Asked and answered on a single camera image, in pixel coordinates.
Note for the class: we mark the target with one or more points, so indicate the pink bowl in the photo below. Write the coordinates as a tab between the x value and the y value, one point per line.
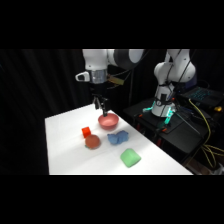
108	122

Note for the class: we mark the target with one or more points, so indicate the small tan circuit board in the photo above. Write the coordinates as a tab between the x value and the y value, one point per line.
115	81

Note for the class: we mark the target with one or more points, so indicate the black laptop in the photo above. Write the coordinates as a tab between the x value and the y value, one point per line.
203	95

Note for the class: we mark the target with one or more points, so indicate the black curtain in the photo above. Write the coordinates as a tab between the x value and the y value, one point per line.
33	86

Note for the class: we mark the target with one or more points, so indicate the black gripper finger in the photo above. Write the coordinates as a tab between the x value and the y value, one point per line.
105	107
97	103

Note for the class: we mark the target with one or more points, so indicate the blue fluffy cloth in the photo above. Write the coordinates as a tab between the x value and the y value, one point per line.
117	137

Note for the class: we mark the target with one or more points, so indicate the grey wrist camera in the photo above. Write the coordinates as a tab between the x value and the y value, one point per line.
82	76

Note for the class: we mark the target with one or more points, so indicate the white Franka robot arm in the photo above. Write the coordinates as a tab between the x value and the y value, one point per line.
173	71

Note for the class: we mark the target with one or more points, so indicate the small yellow object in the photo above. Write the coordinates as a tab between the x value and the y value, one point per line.
218	108

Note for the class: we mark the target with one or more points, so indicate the red cube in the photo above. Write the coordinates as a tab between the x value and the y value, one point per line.
86	132

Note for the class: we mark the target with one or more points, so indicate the green soft object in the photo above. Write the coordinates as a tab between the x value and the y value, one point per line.
130	158

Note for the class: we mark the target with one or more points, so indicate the orange brown ball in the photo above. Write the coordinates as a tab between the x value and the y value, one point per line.
92	142

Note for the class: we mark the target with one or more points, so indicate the black robot stand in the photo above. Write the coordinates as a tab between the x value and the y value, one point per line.
183	133

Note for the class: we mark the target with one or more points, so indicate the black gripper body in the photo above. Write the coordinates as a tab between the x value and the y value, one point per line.
98	89

